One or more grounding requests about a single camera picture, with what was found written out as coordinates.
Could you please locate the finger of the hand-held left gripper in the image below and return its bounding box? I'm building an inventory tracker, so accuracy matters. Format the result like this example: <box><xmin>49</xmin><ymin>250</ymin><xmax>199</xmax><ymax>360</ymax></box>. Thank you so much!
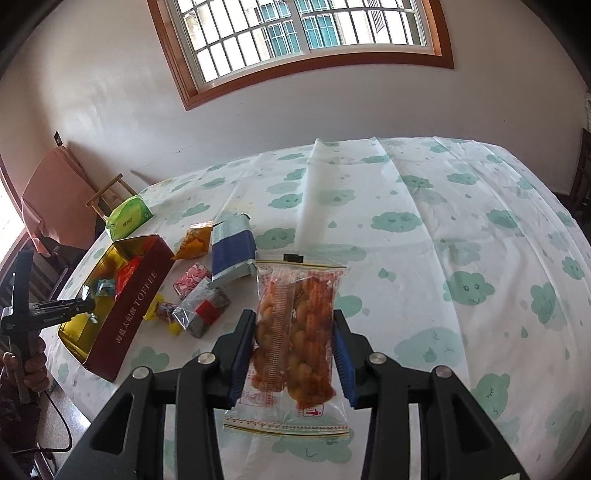
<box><xmin>28</xmin><ymin>298</ymin><xmax>89</xmax><ymax>312</ymax></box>
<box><xmin>44</xmin><ymin>304</ymin><xmax>96</xmax><ymax>323</ymax></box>

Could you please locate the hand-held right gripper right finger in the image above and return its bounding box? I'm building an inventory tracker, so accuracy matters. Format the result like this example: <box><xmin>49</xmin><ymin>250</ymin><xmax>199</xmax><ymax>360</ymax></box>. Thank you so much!
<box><xmin>331</xmin><ymin>309</ymin><xmax>532</xmax><ymax>480</ymax></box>

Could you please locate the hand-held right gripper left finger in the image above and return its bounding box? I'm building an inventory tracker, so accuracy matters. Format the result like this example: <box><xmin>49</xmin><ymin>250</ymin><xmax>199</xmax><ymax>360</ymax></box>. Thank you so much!
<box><xmin>54</xmin><ymin>309</ymin><xmax>257</xmax><ymax>480</ymax></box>

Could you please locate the green and blue candy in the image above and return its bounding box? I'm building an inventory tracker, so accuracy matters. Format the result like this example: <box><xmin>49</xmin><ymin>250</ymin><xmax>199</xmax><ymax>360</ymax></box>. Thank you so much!
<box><xmin>90</xmin><ymin>278</ymin><xmax>117</xmax><ymax>301</ymax></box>

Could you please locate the clear packet of orange snacks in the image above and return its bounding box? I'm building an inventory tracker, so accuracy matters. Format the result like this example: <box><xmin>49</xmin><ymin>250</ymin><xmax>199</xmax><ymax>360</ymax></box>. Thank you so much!
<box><xmin>223</xmin><ymin>259</ymin><xmax>350</xmax><ymax>437</ymax></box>

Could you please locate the dark red tin box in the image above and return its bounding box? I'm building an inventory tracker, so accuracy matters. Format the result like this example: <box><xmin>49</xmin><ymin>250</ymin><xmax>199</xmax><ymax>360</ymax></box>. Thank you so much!
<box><xmin>58</xmin><ymin>234</ymin><xmax>175</xmax><ymax>383</ymax></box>

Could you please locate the pink patterned candy packet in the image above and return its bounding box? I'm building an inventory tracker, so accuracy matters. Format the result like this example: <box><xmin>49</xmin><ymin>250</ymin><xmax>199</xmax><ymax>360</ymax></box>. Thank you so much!
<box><xmin>172</xmin><ymin>262</ymin><xmax>213</xmax><ymax>300</ymax></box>

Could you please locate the person's left forearm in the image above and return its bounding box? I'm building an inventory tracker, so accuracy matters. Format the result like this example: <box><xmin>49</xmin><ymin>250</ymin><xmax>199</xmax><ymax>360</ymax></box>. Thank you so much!
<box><xmin>0</xmin><ymin>369</ymin><xmax>44</xmax><ymax>455</ymax></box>

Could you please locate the person's left hand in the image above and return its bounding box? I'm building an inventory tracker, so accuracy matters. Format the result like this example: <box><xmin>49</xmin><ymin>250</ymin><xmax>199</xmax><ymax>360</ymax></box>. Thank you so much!
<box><xmin>0</xmin><ymin>337</ymin><xmax>49</xmax><ymax>394</ymax></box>

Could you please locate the grey and red snack packet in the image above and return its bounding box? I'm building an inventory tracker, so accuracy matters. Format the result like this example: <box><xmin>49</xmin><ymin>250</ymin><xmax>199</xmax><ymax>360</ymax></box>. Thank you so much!
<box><xmin>172</xmin><ymin>286</ymin><xmax>232</xmax><ymax>341</ymax></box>

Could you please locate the yellow wrapped candy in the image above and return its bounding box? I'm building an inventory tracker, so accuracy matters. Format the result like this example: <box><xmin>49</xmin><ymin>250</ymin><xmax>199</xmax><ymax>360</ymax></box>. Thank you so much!
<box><xmin>143</xmin><ymin>294</ymin><xmax>182</xmax><ymax>335</ymax></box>

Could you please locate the green tissue pack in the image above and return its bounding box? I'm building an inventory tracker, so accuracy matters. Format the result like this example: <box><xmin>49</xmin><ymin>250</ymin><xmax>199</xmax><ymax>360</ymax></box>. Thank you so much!
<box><xmin>104</xmin><ymin>195</ymin><xmax>154</xmax><ymax>241</ymax></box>

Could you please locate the blue and white snack packet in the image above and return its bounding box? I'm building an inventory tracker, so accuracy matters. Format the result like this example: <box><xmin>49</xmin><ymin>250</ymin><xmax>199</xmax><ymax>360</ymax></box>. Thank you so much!
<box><xmin>206</xmin><ymin>211</ymin><xmax>258</xmax><ymax>289</ymax></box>

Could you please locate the pink cloth covered furniture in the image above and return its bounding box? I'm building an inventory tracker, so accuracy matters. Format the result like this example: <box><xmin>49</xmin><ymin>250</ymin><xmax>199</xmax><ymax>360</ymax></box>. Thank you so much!
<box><xmin>21</xmin><ymin>145</ymin><xmax>100</xmax><ymax>257</ymax></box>

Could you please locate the wooden stool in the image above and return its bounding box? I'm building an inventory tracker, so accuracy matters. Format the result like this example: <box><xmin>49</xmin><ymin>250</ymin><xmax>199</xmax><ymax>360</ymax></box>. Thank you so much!
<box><xmin>85</xmin><ymin>173</ymin><xmax>139</xmax><ymax>222</ymax></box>

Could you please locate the orange snack packet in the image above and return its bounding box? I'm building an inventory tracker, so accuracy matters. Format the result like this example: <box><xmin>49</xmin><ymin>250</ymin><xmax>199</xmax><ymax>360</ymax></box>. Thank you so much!
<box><xmin>171</xmin><ymin>220</ymin><xmax>218</xmax><ymax>261</ymax></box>

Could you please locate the cloud printed tablecloth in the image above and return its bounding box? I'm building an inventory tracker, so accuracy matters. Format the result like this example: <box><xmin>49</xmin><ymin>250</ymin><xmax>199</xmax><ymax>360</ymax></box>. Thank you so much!
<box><xmin>46</xmin><ymin>136</ymin><xmax>591</xmax><ymax>480</ymax></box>

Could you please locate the wooden framed window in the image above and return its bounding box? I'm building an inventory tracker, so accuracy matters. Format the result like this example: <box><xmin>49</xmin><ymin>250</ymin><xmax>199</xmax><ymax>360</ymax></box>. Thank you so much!
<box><xmin>147</xmin><ymin>0</ymin><xmax>455</xmax><ymax>112</ymax></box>

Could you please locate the dark wooden cabinet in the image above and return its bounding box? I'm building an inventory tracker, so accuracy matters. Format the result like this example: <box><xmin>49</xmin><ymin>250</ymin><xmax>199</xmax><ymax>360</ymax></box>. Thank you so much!
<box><xmin>570</xmin><ymin>124</ymin><xmax>591</xmax><ymax>213</ymax></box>

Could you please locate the black cable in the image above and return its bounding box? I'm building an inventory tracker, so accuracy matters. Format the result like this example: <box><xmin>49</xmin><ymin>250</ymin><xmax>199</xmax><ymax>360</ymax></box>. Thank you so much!
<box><xmin>28</xmin><ymin>391</ymin><xmax>72</xmax><ymax>457</ymax></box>

